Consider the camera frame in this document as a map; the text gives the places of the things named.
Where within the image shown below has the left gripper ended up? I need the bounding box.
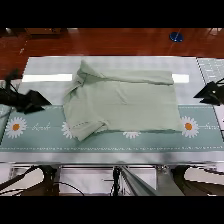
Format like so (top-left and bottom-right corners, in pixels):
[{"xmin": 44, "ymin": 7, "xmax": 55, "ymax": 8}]
[{"xmin": 13, "ymin": 89, "xmax": 53, "ymax": 115}]

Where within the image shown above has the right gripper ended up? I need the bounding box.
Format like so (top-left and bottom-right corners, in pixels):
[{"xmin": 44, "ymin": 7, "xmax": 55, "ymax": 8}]
[{"xmin": 193, "ymin": 81, "xmax": 224, "ymax": 107}]

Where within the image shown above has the pale green T-shirt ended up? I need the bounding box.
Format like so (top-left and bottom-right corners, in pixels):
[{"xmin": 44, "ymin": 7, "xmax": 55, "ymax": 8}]
[{"xmin": 61, "ymin": 59, "xmax": 185, "ymax": 143}]

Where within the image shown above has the blue round disc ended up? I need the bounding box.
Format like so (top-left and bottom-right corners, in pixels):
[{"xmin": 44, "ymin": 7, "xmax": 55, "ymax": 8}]
[{"xmin": 169, "ymin": 31, "xmax": 184, "ymax": 43}]

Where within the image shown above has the black cable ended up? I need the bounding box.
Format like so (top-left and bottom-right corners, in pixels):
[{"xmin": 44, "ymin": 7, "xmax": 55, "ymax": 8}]
[{"xmin": 56, "ymin": 180, "xmax": 85, "ymax": 197}]

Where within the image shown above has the silver frame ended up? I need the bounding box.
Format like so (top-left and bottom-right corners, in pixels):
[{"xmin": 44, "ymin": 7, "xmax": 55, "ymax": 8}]
[{"xmin": 0, "ymin": 161, "xmax": 224, "ymax": 197}]

